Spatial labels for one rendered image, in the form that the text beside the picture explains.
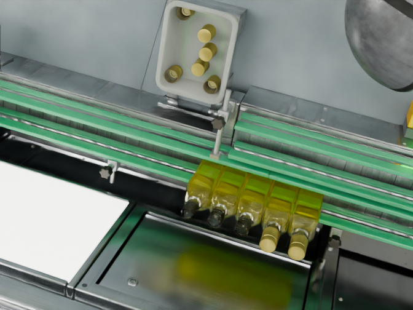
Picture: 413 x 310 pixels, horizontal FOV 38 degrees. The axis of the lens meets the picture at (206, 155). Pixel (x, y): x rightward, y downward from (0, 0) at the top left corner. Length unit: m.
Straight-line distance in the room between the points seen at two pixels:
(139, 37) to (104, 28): 0.10
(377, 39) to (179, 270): 0.71
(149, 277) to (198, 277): 0.10
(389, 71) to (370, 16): 0.08
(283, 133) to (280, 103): 0.12
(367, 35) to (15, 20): 1.13
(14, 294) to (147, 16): 0.73
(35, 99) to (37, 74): 0.11
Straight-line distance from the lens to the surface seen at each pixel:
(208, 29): 1.42
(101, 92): 1.54
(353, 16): 0.77
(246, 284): 1.29
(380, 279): 1.49
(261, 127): 1.32
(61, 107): 1.49
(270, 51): 1.46
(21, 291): 1.21
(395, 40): 0.76
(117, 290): 1.22
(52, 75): 1.61
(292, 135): 1.32
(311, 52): 1.45
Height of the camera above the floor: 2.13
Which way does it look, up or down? 59 degrees down
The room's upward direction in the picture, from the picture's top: 148 degrees counter-clockwise
